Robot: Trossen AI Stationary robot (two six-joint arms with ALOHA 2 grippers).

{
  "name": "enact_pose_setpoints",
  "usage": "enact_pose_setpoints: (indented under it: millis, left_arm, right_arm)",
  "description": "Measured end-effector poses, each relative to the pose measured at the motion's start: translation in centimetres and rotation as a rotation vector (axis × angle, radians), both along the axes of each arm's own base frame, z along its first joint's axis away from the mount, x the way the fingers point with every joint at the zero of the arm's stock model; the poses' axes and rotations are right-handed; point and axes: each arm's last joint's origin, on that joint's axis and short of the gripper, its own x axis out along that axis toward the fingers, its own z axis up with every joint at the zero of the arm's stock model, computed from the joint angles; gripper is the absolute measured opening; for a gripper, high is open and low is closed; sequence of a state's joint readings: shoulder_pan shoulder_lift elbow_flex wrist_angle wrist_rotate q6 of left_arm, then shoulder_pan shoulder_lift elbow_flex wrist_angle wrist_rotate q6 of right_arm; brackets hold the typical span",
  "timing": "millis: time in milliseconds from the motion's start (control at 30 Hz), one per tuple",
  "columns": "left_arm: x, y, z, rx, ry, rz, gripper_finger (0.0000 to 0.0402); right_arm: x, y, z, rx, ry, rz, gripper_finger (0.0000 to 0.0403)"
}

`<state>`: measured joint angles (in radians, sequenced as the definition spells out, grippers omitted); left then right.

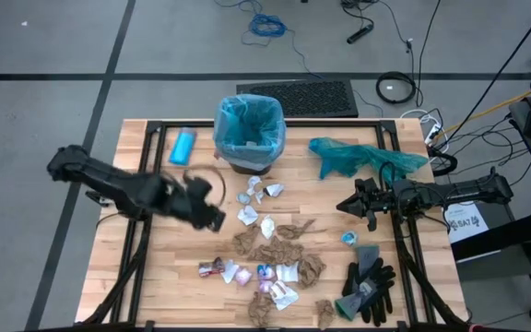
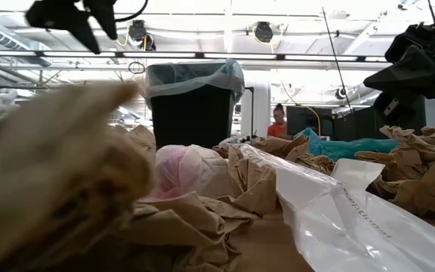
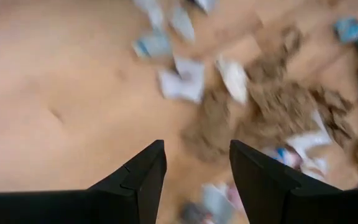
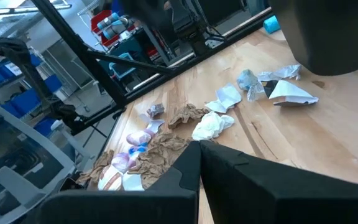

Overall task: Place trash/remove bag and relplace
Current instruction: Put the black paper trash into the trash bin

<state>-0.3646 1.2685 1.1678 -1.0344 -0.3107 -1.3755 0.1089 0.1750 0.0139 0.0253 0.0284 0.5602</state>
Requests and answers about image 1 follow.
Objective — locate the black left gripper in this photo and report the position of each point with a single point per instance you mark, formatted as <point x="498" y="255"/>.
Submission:
<point x="185" y="196"/>

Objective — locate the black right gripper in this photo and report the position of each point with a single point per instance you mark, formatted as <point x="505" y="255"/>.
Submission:
<point x="383" y="200"/>

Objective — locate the blue rimmed white wrapper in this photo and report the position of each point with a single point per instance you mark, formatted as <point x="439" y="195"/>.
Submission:
<point x="349" y="238"/>

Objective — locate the pale blue wrapper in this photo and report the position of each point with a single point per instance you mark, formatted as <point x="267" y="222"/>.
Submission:
<point x="243" y="198"/>

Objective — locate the red silver snack wrapper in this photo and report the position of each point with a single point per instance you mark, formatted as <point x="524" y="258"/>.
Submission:
<point x="211" y="268"/>

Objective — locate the small white paper scrap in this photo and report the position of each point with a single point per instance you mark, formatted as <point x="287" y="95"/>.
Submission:
<point x="259" y="197"/>

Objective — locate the white angular plastic scrap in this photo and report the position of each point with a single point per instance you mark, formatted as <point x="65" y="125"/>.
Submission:
<point x="229" y="272"/>

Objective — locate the white tissue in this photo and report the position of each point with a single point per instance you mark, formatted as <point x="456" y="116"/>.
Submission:
<point x="267" y="227"/>

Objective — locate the long white paper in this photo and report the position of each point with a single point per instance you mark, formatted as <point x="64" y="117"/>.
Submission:
<point x="254" y="182"/>

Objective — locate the white wrapper with black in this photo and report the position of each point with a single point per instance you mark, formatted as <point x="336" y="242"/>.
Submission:
<point x="274" y="190"/>

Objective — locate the large brown paper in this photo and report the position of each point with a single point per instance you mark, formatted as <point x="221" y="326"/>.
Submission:
<point x="277" y="252"/>

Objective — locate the blue pink plastic wad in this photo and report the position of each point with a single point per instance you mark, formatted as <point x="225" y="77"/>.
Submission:
<point x="265" y="272"/>

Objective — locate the small pink plastic wad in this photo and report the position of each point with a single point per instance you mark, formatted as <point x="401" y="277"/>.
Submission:
<point x="265" y="287"/>

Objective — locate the white square plastic piece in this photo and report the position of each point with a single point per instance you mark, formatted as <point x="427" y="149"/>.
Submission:
<point x="287" y="273"/>

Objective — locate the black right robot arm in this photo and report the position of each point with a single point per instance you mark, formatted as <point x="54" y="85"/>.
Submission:
<point x="468" y="191"/>

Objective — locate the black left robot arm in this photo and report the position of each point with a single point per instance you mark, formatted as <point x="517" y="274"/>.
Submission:
<point x="104" y="177"/>

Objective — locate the teal loose trash bag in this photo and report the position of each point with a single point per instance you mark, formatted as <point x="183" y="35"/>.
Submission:
<point x="353" y="159"/>

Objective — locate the black grey-cuffed work glove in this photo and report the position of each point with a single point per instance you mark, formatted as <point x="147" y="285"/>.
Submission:
<point x="350" y="304"/>
<point x="368" y="258"/>

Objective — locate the white power strip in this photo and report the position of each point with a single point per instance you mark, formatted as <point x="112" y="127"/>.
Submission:
<point x="433" y="133"/>

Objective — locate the white SA7 sign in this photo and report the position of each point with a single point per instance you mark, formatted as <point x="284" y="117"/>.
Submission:
<point x="466" y="223"/>

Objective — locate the black perforated floor mat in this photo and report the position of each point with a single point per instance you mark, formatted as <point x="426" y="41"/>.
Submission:
<point x="316" y="98"/>

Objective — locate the black side table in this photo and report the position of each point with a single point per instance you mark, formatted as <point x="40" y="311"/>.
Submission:
<point x="500" y="240"/>

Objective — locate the black power strip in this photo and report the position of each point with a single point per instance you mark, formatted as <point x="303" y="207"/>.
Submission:
<point x="360" y="33"/>

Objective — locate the thin black pole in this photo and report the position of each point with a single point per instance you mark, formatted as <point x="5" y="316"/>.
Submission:
<point x="500" y="71"/>

